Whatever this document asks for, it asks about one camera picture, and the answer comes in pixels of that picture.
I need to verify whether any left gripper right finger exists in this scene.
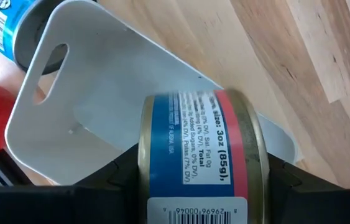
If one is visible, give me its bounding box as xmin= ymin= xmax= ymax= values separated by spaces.
xmin=266 ymin=152 xmax=350 ymax=224

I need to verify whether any blue red label tin can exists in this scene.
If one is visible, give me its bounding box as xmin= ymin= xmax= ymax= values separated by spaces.
xmin=137 ymin=89 xmax=270 ymax=224

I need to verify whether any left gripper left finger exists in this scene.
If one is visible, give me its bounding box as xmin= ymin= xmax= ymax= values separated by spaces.
xmin=0 ymin=143 xmax=141 ymax=224

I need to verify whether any teal label tin can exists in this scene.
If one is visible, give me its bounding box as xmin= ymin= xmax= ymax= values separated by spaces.
xmin=0 ymin=0 xmax=70 ymax=75

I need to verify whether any grey plastic bin with handles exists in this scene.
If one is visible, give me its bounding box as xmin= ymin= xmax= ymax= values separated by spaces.
xmin=4 ymin=0 xmax=298 ymax=187

